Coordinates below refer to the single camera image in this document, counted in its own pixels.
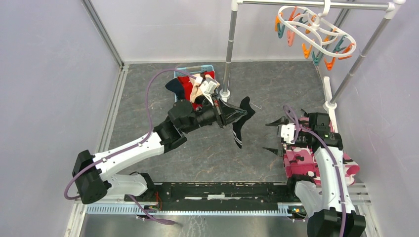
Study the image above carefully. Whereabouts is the pink clothespin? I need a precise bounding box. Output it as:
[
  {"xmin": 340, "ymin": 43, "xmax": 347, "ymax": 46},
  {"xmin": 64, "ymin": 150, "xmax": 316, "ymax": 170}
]
[{"xmin": 287, "ymin": 30, "xmax": 295, "ymax": 47}]

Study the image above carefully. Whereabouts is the silver white drying rack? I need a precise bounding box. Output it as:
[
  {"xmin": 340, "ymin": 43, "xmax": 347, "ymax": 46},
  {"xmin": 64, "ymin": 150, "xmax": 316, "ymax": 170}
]
[{"xmin": 220, "ymin": 0, "xmax": 405, "ymax": 131}]

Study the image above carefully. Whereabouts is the teal clothespin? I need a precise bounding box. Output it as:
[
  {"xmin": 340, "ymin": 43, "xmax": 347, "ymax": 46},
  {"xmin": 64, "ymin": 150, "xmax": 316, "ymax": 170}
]
[
  {"xmin": 311, "ymin": 51, "xmax": 325, "ymax": 67},
  {"xmin": 333, "ymin": 35, "xmax": 347, "ymax": 53},
  {"xmin": 276, "ymin": 23, "xmax": 286, "ymax": 39}
]

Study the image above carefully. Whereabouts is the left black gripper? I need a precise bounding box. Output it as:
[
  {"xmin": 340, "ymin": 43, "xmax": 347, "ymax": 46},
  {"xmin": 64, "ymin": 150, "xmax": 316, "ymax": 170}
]
[{"xmin": 182, "ymin": 92, "xmax": 247, "ymax": 134}]

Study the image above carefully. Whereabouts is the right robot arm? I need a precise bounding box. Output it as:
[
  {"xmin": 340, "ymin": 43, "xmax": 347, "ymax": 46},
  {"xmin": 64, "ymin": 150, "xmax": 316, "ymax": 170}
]
[{"xmin": 269, "ymin": 113, "xmax": 366, "ymax": 237}]

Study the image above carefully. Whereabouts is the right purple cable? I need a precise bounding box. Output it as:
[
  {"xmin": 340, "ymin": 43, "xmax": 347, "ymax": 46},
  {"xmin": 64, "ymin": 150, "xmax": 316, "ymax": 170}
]
[{"xmin": 283, "ymin": 104, "xmax": 348, "ymax": 237}]

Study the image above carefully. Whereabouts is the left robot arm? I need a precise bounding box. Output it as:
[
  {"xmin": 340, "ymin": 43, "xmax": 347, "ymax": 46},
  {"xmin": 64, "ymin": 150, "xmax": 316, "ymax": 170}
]
[{"xmin": 70, "ymin": 97, "xmax": 251, "ymax": 204}]

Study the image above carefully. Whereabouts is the white clip hanger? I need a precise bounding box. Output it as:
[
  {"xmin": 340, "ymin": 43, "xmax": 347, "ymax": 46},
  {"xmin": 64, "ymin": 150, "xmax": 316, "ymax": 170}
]
[{"xmin": 277, "ymin": 0, "xmax": 356, "ymax": 59}]

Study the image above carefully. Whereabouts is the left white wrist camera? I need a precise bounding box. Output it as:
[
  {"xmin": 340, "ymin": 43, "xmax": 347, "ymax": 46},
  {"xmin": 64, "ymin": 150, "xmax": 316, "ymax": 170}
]
[{"xmin": 195, "ymin": 79, "xmax": 220, "ymax": 105}]

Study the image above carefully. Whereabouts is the purple cable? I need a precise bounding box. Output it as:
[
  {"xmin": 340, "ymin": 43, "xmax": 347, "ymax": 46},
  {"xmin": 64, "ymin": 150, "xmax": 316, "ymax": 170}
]
[
  {"xmin": 64, "ymin": 69, "xmax": 202, "ymax": 201},
  {"xmin": 283, "ymin": 104, "xmax": 348, "ymax": 237}
]

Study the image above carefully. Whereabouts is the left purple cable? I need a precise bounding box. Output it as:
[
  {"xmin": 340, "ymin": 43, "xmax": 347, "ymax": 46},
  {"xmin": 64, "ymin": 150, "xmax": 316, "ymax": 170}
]
[{"xmin": 64, "ymin": 69, "xmax": 202, "ymax": 201}]

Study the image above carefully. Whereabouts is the red sock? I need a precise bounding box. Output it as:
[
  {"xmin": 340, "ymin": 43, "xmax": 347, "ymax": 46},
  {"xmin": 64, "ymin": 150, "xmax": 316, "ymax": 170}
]
[{"xmin": 174, "ymin": 71, "xmax": 215, "ymax": 110}]

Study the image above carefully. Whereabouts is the beige sock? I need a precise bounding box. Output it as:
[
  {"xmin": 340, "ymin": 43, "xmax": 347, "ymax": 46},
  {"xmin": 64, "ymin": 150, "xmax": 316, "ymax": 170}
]
[{"xmin": 189, "ymin": 75, "xmax": 212, "ymax": 103}]

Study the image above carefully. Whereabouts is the pink camouflage bag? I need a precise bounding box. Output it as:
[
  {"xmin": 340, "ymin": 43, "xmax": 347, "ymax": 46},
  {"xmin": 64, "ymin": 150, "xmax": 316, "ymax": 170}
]
[{"xmin": 283, "ymin": 113, "xmax": 360, "ymax": 186}]

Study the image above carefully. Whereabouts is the light blue plastic basket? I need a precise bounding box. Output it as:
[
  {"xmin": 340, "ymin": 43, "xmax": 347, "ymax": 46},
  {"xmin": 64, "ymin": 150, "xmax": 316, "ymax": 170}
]
[{"xmin": 174, "ymin": 65, "xmax": 215, "ymax": 101}]

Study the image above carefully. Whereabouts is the black white-striped sock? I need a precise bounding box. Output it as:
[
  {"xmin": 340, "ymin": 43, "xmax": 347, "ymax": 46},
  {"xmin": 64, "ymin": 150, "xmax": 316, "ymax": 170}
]
[{"xmin": 232, "ymin": 96, "xmax": 255, "ymax": 149}]

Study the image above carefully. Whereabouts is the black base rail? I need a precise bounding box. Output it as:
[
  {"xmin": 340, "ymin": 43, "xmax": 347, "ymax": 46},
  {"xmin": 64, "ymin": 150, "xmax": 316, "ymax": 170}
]
[{"xmin": 135, "ymin": 182, "xmax": 301, "ymax": 211}]

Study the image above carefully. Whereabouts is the orange clothespin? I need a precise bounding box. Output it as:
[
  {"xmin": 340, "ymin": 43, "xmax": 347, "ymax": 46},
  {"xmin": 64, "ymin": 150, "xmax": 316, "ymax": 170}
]
[
  {"xmin": 338, "ymin": 43, "xmax": 355, "ymax": 60},
  {"xmin": 301, "ymin": 43, "xmax": 313, "ymax": 59},
  {"xmin": 324, "ymin": 57, "xmax": 336, "ymax": 71},
  {"xmin": 275, "ymin": 15, "xmax": 285, "ymax": 34}
]

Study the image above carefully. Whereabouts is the navy blue sock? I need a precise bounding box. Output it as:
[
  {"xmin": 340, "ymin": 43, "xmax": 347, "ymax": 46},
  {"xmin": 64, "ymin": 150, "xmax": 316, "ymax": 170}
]
[{"xmin": 165, "ymin": 78, "xmax": 185, "ymax": 99}]

